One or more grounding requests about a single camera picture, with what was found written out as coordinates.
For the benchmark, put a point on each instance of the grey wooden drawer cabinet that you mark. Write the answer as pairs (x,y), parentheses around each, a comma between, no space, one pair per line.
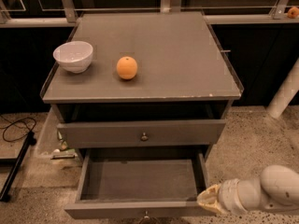
(181,74)

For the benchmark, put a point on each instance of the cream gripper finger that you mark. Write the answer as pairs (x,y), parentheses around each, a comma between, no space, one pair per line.
(215,208)
(209,196)

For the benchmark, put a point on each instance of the small orange on ledge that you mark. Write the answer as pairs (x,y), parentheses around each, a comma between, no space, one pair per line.
(293,12)

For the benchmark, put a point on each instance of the grey drawer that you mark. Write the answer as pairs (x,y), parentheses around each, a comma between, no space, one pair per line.
(161,133)
(140,182)

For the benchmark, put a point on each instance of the white ceramic bowl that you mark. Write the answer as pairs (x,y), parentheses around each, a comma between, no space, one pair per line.
(74,56)

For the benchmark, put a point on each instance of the orange fruit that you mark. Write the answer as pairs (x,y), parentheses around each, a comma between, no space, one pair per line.
(127,67)

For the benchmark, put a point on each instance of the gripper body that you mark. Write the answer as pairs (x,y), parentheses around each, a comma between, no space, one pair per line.
(226,194)

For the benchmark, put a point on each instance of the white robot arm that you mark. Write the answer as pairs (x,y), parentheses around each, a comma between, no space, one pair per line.
(274,190)

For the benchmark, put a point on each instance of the grey top drawer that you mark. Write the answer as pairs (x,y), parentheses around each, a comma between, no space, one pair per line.
(161,133)

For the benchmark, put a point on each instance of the round metal top drawer knob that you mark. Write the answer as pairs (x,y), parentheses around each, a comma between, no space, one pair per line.
(144,137)

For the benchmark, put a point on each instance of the clutter beside cabinet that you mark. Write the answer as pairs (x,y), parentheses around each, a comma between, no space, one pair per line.
(63,151)

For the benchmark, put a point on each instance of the black metal floor bar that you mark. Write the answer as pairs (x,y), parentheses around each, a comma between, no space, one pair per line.
(14,164)

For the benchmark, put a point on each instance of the metal middle drawer knob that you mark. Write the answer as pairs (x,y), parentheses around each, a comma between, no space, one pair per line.
(145,219)

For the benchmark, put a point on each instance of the metal window frame rail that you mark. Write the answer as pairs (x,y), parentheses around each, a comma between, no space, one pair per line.
(55,13)

